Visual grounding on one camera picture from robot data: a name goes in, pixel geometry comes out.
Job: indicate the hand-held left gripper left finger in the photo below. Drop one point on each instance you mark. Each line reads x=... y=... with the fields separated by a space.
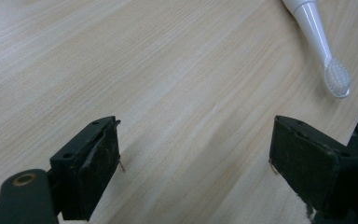
x=84 y=174

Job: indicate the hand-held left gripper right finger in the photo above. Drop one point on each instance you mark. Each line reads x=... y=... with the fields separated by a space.
x=307 y=168

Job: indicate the white electric toothbrush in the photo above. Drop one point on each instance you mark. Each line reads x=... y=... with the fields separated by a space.
x=310 y=25

